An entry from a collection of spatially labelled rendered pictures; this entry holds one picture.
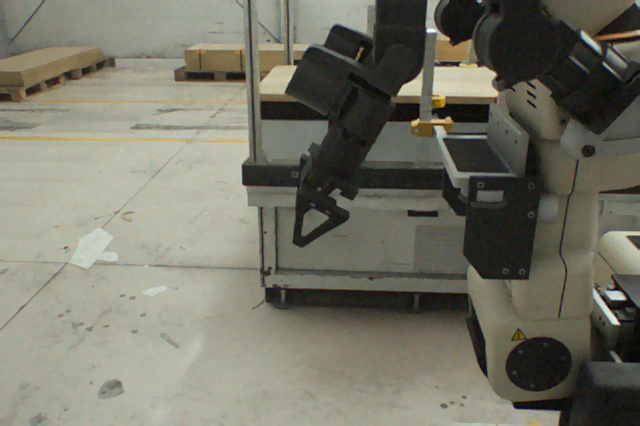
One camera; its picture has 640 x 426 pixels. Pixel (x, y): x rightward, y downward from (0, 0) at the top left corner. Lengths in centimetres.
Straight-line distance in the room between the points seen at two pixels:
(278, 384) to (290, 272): 54
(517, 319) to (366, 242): 152
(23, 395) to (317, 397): 98
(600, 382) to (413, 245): 157
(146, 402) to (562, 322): 148
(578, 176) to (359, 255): 162
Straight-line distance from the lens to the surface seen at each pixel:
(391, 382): 221
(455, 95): 229
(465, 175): 90
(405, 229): 247
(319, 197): 72
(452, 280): 254
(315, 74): 73
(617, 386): 102
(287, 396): 213
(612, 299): 116
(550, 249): 103
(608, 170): 99
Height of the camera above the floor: 131
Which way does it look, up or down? 22 degrees down
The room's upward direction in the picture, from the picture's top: straight up
